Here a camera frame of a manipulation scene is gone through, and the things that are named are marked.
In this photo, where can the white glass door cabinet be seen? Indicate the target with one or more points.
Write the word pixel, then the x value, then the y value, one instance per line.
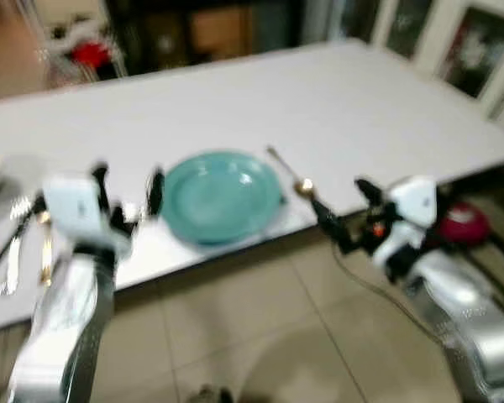
pixel 466 46

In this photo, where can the bright red object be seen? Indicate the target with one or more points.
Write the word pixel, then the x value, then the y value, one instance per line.
pixel 92 54

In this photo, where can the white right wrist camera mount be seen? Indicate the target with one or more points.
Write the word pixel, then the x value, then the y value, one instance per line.
pixel 412 214

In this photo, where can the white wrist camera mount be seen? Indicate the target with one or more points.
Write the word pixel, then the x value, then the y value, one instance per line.
pixel 412 214
pixel 74 206

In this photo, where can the teal round plate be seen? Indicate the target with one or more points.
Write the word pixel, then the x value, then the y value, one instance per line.
pixel 223 200

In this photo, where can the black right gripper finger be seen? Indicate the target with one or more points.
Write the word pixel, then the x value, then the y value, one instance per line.
pixel 329 223
pixel 368 191

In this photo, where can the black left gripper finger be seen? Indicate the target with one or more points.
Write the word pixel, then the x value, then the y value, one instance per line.
pixel 155 193
pixel 102 186

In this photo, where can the gold spoon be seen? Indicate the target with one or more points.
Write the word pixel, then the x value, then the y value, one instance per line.
pixel 303 186

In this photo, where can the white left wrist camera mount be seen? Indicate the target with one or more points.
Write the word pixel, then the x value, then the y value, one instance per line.
pixel 74 206

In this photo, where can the gold fork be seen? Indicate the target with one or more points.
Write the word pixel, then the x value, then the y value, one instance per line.
pixel 45 248

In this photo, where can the dark red round appliance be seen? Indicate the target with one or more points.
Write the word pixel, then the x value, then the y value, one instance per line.
pixel 464 225

